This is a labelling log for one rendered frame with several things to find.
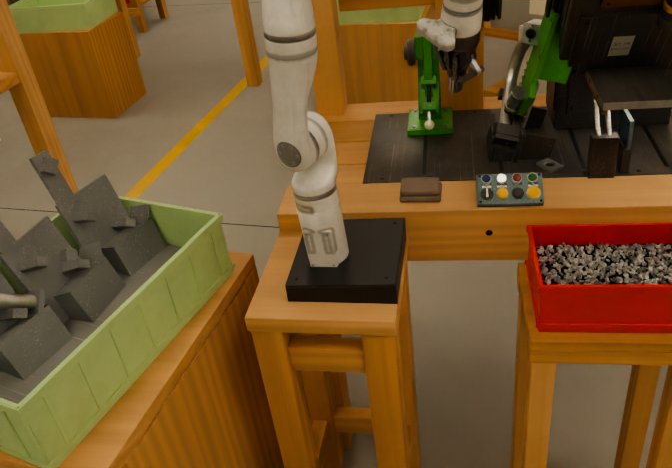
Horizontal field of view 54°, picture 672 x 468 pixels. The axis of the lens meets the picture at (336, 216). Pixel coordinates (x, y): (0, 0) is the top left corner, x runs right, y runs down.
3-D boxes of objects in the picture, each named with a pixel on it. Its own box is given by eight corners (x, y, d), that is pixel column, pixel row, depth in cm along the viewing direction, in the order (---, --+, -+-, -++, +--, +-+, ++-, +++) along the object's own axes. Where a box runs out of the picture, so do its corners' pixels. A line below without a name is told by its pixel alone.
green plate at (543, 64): (559, 105, 161) (591, 21, 149) (525, 99, 161) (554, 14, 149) (552, 87, 170) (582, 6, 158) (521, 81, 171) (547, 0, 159)
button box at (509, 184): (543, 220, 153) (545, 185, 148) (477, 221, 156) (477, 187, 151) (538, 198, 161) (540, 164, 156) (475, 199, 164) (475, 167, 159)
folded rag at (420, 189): (442, 186, 164) (441, 175, 162) (441, 203, 157) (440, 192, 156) (402, 186, 166) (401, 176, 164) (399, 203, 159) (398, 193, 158)
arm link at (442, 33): (413, 30, 122) (414, 1, 117) (459, 6, 125) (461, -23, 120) (445, 54, 117) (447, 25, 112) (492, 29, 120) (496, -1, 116)
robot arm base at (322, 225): (344, 267, 140) (331, 200, 131) (303, 266, 143) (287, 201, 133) (352, 240, 148) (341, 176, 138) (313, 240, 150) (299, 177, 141)
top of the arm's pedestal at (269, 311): (396, 337, 134) (395, 322, 132) (247, 331, 140) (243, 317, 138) (408, 244, 160) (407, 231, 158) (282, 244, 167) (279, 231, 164)
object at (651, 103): (680, 112, 140) (683, 99, 138) (601, 115, 143) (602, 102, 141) (636, 49, 172) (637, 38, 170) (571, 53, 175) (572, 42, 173)
